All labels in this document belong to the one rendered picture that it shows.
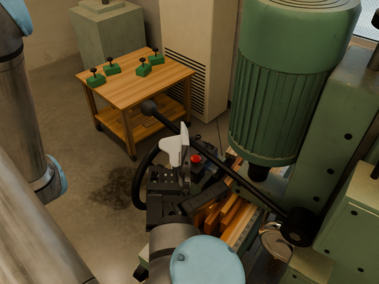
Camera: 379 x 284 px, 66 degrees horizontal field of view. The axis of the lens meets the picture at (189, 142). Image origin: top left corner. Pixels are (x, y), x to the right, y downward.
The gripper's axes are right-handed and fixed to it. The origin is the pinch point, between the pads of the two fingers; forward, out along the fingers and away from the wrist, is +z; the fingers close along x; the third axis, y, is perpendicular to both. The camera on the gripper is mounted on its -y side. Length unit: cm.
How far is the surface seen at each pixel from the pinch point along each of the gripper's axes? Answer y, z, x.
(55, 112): 81, 150, 155
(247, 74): -8.5, -0.9, -21.2
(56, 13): 98, 262, 124
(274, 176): -25.5, -2.8, 8.0
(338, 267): -32.4, -25.9, 5.5
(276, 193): -24.3, -8.0, 7.4
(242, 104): -9.5, -1.7, -15.0
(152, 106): 6.8, 3.3, -7.8
